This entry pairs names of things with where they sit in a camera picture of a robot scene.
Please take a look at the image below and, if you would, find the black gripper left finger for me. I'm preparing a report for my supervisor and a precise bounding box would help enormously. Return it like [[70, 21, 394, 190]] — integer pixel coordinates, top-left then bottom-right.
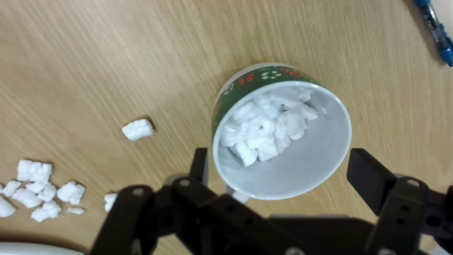
[[89, 147, 265, 255]]

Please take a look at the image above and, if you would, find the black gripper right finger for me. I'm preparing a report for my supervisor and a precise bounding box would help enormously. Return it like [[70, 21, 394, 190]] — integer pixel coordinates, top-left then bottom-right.
[[346, 147, 453, 255]]

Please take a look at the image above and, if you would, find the blue pen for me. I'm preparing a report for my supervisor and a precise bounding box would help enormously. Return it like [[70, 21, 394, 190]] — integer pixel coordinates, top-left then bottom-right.
[[413, 0, 453, 68]]

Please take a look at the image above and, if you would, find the green and white mug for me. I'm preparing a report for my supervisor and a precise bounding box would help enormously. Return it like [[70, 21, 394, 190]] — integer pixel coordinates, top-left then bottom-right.
[[209, 62, 353, 205]]

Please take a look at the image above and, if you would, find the small white foam crumb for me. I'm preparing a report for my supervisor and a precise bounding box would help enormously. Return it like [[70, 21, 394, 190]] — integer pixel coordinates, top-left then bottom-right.
[[64, 205, 86, 217]]

